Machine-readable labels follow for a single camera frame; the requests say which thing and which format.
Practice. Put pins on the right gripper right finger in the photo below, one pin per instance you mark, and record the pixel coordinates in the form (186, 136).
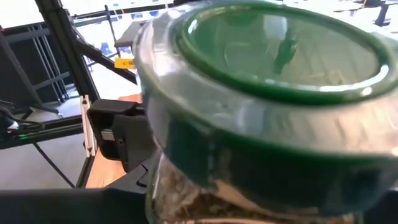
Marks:
(388, 214)

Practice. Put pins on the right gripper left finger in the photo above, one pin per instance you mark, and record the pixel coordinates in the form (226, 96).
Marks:
(130, 202)

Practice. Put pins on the green-lid oregano jar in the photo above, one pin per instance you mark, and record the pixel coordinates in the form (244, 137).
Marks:
(264, 124)

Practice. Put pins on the grey background table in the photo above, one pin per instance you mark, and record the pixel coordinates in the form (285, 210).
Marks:
(129, 34)

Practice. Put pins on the black background stand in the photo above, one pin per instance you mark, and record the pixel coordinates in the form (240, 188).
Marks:
(383, 12)

